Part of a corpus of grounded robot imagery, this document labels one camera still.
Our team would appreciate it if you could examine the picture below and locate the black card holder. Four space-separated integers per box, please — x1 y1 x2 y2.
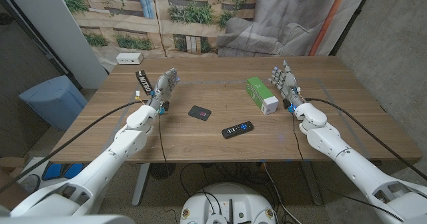
187 105 212 121

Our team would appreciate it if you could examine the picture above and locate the white partition panel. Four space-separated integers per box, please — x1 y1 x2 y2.
1 0 108 90

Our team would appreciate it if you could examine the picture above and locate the green and white box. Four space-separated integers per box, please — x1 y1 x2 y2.
246 76 280 115

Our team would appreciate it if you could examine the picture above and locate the white power strip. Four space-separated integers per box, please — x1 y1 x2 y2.
115 52 144 65

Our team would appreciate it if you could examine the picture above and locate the white robot torso base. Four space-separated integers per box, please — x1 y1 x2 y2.
179 183 277 224

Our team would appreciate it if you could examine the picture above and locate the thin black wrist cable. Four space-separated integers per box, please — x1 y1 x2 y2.
157 113 171 178
292 112 305 161

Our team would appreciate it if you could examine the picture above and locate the blue plastic bin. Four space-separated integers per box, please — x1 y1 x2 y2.
19 75 88 131

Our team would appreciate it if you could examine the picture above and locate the printed backdrop sheet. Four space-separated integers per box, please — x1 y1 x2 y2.
55 0 373 73

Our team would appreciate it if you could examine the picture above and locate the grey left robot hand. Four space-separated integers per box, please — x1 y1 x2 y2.
145 67 181 113

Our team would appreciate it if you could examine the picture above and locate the black round disc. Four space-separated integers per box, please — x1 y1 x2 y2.
149 163 177 181

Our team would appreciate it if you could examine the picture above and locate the black NITRO label strip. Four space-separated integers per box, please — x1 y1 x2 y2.
135 69 154 96

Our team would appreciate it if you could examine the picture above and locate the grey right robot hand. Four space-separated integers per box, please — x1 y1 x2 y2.
268 60 306 110

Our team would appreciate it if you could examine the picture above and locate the blue cushion pad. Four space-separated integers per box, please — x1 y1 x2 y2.
41 163 64 181
63 163 84 180

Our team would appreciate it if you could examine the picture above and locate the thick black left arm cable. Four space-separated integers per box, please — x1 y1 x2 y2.
0 99 145 194

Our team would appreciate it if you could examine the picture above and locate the thin black left wrist cable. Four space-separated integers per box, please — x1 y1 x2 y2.
157 113 171 178

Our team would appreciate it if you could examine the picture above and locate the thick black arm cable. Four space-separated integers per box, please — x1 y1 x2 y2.
305 97 427 181
0 99 145 194

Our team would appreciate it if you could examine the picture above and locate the grey table leg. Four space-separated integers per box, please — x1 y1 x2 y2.
302 161 324 207
131 163 151 207

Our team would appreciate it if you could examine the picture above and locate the brown cardboard box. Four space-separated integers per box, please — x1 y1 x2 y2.
0 156 33 211

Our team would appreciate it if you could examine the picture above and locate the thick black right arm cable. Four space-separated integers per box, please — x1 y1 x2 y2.
305 97 427 181

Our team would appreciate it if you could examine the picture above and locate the black TV remote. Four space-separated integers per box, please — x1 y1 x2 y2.
221 121 254 139

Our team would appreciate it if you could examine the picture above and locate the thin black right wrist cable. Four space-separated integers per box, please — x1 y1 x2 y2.
292 112 305 161

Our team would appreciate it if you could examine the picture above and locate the grey floor cable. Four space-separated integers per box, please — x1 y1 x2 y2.
262 163 294 224

